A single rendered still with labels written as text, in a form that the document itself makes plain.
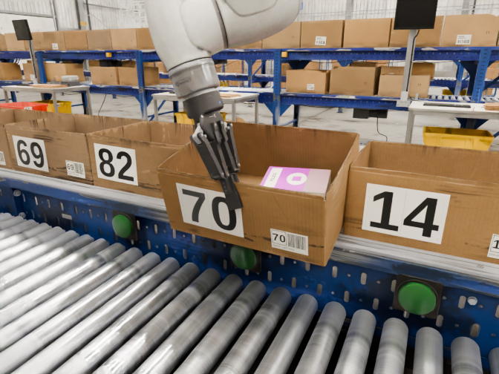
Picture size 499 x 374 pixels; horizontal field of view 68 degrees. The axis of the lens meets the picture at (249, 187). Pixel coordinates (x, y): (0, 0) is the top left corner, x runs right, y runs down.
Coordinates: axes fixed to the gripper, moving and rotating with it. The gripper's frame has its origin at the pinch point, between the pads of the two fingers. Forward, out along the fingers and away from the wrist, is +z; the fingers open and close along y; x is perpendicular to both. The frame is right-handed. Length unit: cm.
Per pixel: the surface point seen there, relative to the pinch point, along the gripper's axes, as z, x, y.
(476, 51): -2, 77, -463
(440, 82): 47, 31, -877
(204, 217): 4.6, -10.3, -1.3
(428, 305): 32.7, 29.9, -7.8
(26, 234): -1, -79, -1
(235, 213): 4.8, -1.7, -0.6
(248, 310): 27.1, -5.8, 1.0
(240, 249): 16.1, -8.6, -7.8
